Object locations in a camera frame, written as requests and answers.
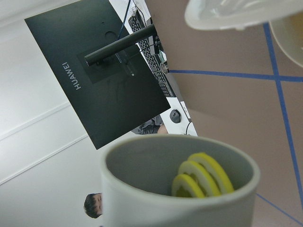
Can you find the white mug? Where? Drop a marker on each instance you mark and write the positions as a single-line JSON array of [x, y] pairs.
[[137, 176]]

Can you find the yellow lemon slices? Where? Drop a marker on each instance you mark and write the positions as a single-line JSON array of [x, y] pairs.
[[201, 176]]

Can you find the black computer mouse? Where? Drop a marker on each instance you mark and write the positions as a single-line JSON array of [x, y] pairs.
[[175, 116]]

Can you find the black Huawei monitor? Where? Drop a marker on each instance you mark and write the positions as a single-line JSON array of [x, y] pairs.
[[112, 97]]

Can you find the black keyboard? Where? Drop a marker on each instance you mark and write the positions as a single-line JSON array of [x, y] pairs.
[[153, 59]]

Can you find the monitor stand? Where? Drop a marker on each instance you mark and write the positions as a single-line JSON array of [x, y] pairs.
[[119, 45]]

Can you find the seated person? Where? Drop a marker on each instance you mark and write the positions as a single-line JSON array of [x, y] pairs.
[[93, 202]]

